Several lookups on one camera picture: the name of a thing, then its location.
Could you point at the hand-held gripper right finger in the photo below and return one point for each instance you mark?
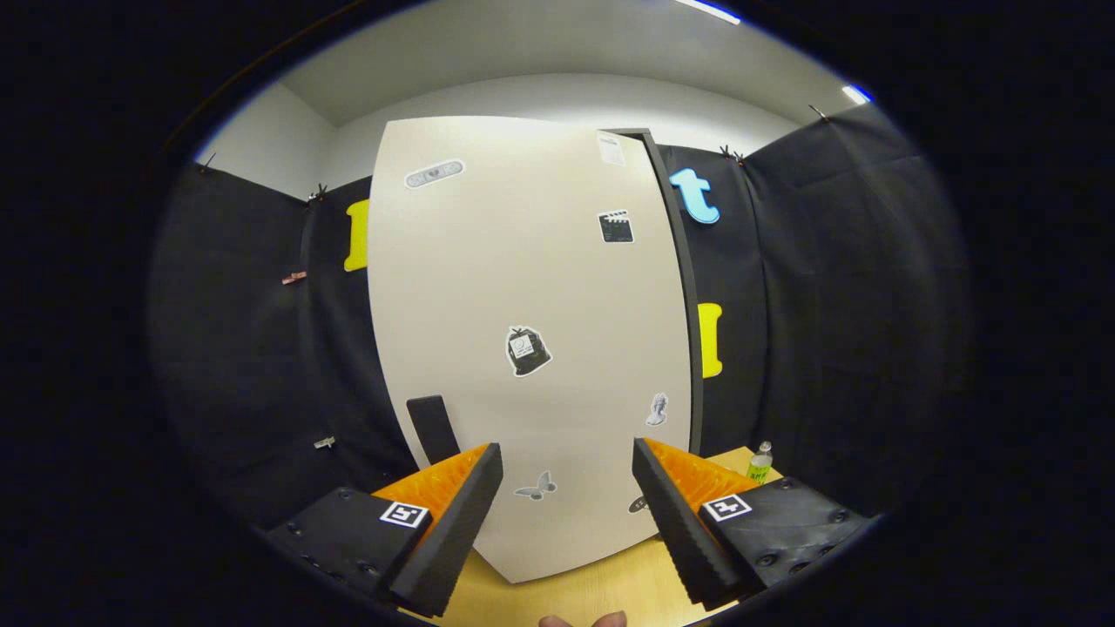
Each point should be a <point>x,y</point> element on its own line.
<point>671,522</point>

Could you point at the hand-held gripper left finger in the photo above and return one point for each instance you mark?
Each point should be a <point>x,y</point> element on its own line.
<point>453,522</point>

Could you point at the dark grey shoe cabinet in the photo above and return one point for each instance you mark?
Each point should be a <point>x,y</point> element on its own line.
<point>688,305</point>

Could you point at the beige shoe cabinet door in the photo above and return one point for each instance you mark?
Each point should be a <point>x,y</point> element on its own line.
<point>523,279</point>

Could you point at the clear bottle with green label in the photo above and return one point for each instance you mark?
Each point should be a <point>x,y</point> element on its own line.
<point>760,466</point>

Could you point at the black backdrop cloth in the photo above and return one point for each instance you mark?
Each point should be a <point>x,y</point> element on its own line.
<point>836,305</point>

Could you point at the red clip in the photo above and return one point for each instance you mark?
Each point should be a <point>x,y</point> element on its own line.
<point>294,278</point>

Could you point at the small ceiling light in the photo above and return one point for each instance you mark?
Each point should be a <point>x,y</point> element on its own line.
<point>857,94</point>

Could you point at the long ceiling light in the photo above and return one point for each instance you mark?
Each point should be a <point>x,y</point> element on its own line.
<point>707,10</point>

